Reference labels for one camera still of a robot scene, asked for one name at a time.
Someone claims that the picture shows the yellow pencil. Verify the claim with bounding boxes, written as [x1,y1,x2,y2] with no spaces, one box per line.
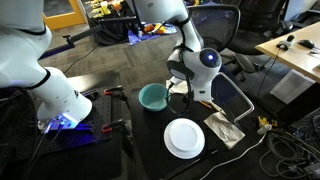
[199,100,213,110]

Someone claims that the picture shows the teal bowl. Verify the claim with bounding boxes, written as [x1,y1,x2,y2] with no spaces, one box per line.
[138,82,170,112]

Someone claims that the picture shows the beige folded napkin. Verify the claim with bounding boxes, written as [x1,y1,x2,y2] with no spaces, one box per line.
[169,79,190,95]

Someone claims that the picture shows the white round plate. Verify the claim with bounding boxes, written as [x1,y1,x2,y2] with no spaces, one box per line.
[163,117,206,160]

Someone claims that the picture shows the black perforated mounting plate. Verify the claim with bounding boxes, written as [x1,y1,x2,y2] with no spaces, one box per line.
[31,87,125,149]

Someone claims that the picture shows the blue tarp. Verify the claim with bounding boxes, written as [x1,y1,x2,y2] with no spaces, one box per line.
[127,22,178,46]

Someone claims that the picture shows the yellow toy block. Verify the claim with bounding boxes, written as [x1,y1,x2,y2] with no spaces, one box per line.
[153,23,167,36]

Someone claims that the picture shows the orange toy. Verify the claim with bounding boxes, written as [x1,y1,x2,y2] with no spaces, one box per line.
[142,23,156,35]

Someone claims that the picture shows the crumpled brown napkin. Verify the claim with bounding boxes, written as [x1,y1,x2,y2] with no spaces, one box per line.
[203,111,246,150]

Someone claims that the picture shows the black storage bin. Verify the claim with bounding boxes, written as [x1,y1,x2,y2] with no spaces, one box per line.
[86,14,141,46]

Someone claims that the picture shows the thin black rod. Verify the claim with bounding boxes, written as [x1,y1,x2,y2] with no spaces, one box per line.
[162,148,220,180]

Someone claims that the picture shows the mesh back office chair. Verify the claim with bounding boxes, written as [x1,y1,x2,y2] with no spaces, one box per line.
[185,3,242,81]

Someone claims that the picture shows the yellow and black tool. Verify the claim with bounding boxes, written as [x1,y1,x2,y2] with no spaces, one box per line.
[257,115,279,130]

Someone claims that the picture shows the black office chair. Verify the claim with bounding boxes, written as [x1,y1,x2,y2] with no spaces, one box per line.
[229,0,295,74]

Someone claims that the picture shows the black and white desk device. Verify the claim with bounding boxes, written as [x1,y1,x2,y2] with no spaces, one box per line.
[275,34,296,52]

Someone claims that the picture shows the white flat board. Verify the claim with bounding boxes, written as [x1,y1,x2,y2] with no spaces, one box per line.
[269,69,316,105]

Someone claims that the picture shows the light wooden desk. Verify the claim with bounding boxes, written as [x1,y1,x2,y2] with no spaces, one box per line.
[255,21,320,84]

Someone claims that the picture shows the black computer mouse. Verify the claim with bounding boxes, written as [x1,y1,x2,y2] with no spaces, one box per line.
[297,39,316,50]

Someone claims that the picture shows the red handled clamp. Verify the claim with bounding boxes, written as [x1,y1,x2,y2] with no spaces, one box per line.
[100,118,127,134]
[103,85,125,97]

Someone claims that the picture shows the wooden handled paintbrush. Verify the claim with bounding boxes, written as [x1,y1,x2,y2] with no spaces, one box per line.
[210,99,227,116]

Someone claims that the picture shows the chrome metal frame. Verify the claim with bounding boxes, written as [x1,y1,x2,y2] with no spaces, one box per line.
[216,71,256,124]

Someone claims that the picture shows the black floor cable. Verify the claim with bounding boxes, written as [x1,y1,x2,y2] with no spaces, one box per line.
[62,44,100,75]

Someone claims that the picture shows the white power cable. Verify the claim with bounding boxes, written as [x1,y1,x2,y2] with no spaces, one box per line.
[199,124,273,180]

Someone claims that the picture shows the orange wooden door frame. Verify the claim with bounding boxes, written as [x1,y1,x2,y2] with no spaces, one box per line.
[42,0,88,31]

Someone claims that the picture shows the robot base cables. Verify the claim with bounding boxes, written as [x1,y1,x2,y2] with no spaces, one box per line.
[18,89,69,180]

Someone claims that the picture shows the tangled floor cables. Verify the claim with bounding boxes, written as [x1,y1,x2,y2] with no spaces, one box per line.
[259,114,320,180]

